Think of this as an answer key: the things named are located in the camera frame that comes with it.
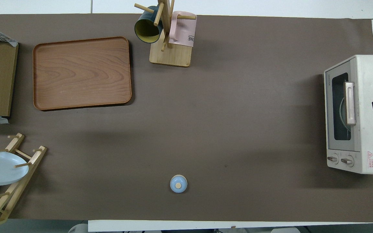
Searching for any mint green plate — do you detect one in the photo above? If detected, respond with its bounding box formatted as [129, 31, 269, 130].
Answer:
[339, 96, 352, 131]

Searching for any glass toaster oven door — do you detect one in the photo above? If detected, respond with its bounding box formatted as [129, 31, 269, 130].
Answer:
[324, 58, 361, 152]

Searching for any wooden dish rack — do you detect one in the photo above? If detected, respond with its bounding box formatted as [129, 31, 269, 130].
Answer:
[0, 133, 48, 231]

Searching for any brown wooden tray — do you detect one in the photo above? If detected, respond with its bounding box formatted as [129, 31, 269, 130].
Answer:
[33, 36, 132, 111]

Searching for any brown paper table mat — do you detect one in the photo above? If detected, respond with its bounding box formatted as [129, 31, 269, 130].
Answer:
[0, 14, 373, 223]

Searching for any dark blue mug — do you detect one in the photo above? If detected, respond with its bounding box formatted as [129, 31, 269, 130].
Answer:
[134, 6, 164, 44]

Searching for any wooden mug tree stand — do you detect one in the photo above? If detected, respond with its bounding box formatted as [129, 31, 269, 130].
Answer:
[134, 0, 197, 68]

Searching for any pink mug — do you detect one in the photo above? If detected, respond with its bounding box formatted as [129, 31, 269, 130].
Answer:
[168, 11, 197, 48]

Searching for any small blue bell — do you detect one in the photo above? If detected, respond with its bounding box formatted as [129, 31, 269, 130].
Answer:
[170, 174, 188, 194]

